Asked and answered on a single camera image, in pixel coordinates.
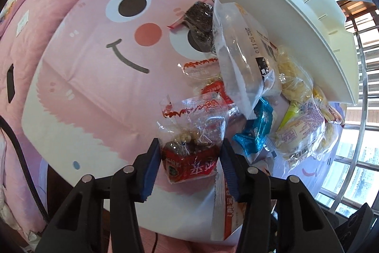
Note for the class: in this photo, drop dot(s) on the large clear snack packet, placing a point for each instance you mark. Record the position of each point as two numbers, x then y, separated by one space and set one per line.
237 57

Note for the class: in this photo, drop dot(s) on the pink quilt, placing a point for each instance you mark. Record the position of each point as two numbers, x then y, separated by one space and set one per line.
29 63

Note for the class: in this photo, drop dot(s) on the white plastic basket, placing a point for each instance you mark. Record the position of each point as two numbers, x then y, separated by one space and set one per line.
281 4

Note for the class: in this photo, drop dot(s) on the dark snack packet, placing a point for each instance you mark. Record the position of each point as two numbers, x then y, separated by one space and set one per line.
200 21

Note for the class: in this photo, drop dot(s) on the pale yellow cake packet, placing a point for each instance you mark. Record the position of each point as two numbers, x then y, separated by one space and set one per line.
296 128

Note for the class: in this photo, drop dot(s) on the orange white snack packet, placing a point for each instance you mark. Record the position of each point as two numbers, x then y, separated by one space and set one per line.
228 217

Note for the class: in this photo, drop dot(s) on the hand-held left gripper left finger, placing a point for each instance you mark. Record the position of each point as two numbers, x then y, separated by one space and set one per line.
149 171

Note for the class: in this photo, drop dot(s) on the small clear red-print packet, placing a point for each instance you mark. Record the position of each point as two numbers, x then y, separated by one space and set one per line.
198 67

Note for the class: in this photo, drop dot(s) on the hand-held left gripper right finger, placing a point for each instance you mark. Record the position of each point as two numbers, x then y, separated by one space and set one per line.
229 171

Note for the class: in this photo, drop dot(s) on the metal window grille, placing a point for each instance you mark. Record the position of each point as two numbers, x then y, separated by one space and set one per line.
365 93

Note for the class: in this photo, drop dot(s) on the green snack packet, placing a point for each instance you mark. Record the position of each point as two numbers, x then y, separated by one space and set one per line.
288 114

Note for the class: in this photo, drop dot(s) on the blue snack packet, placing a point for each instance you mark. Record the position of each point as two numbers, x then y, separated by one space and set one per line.
254 128

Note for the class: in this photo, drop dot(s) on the red clear snack packet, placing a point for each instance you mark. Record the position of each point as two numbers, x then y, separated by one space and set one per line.
189 161

